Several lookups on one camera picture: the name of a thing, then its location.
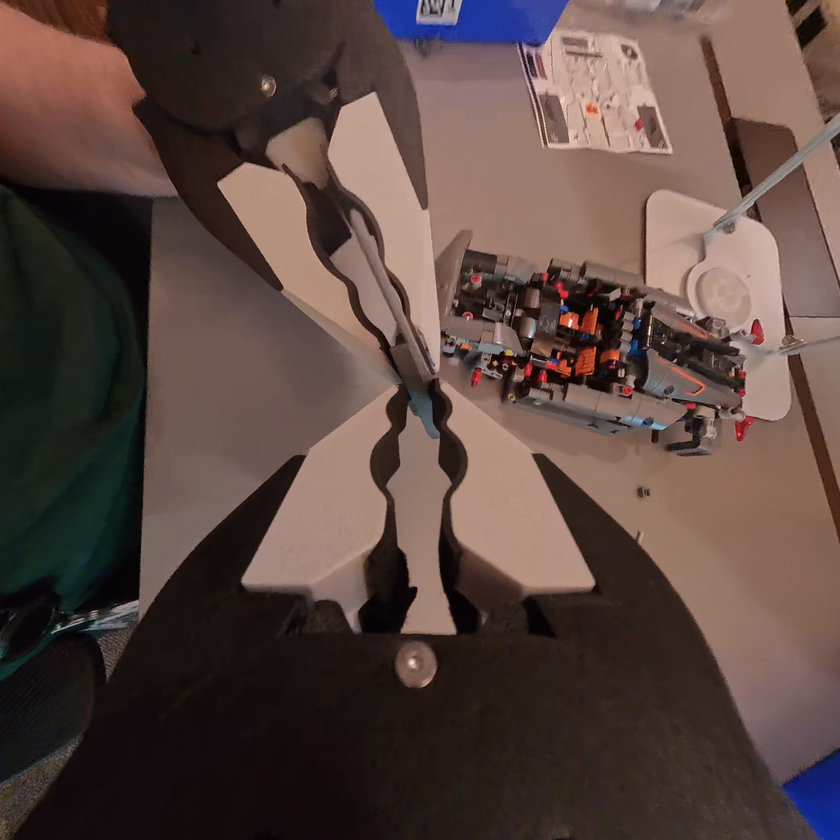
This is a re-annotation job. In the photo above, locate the grey lego vehicle model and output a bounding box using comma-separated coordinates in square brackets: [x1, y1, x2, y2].
[435, 230, 767, 457]

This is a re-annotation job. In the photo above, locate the white sticker sheet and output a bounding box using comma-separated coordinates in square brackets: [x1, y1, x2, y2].
[517, 29, 674, 156]

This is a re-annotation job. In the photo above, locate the person's left forearm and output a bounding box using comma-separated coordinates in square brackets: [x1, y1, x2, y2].
[0, 3, 179, 198]

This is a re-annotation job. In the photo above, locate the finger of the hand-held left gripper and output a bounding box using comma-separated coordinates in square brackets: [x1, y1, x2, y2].
[327, 91, 443, 380]
[215, 126, 404, 387]

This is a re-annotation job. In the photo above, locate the blue plastic bin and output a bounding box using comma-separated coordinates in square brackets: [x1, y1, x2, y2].
[777, 761, 840, 840]

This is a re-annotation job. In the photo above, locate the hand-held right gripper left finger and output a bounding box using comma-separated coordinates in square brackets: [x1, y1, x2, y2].
[241, 385, 413, 632]

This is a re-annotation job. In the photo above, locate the white book stand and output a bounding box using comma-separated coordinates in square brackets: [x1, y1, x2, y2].
[644, 112, 840, 422]

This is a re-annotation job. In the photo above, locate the grey lego wing assembly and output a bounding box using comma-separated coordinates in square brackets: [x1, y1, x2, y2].
[344, 206, 444, 439]

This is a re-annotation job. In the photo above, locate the black desk mat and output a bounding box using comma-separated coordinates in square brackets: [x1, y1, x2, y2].
[725, 118, 829, 320]

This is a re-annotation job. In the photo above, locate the blue bin with white label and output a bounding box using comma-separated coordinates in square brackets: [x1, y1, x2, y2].
[373, 0, 572, 48]

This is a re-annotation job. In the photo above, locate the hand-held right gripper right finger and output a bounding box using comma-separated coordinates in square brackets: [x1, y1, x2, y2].
[430, 379, 597, 630]

